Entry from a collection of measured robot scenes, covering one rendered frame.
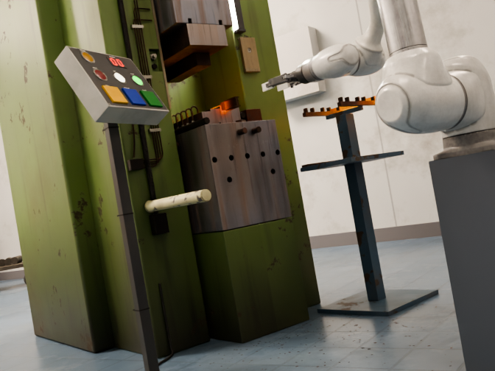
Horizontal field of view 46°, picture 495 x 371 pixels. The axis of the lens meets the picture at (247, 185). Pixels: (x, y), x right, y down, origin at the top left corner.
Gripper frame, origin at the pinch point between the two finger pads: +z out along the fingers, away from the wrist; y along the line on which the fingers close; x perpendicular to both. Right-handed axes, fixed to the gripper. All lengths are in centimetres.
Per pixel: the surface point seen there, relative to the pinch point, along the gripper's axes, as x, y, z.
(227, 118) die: -5.4, 0.6, 35.1
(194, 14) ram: 41, -7, 35
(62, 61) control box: 16, -74, 21
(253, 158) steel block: -24.6, 5.9, 29.1
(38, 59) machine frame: 41, -54, 102
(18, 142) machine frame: 10, -54, 156
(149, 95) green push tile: 2.5, -44.5, 19.2
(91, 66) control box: 13, -66, 16
